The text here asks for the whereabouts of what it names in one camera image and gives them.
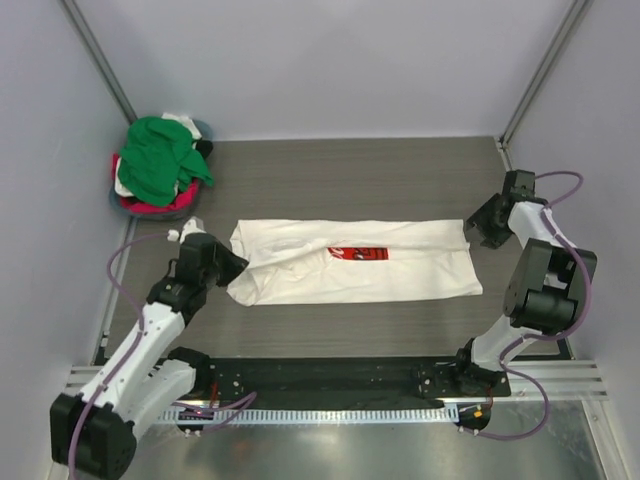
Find white Coca-Cola t-shirt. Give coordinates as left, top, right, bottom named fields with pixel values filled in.
left=227, top=219, right=483, bottom=306

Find grey laundry basket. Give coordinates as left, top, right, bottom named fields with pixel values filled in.
left=109, top=119, right=214, bottom=221

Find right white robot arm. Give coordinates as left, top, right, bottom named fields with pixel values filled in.
left=450, top=170, right=598, bottom=396

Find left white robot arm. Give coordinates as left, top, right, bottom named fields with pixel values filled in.
left=49, top=217, right=248, bottom=479

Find pink t-shirt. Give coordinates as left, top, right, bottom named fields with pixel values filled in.
left=109, top=153, right=201, bottom=221

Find green t-shirt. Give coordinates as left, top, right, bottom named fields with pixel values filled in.
left=117, top=115, right=216, bottom=208

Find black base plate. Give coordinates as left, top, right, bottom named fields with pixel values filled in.
left=210, top=356, right=511, bottom=411

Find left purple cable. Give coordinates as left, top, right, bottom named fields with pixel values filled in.
left=67, top=230, right=259, bottom=480

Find slotted cable duct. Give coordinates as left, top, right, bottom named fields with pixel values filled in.
left=157, top=404, right=459, bottom=427

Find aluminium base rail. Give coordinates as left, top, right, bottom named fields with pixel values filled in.
left=63, top=360, right=608, bottom=401

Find right aluminium frame post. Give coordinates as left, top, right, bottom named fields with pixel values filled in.
left=499, top=0, right=593, bottom=147

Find aluminium frame post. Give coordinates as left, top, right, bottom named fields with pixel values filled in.
left=499, top=0, right=593, bottom=147
left=59, top=0, right=138, bottom=124

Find left aluminium frame post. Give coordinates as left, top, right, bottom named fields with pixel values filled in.
left=59, top=0, right=138, bottom=124

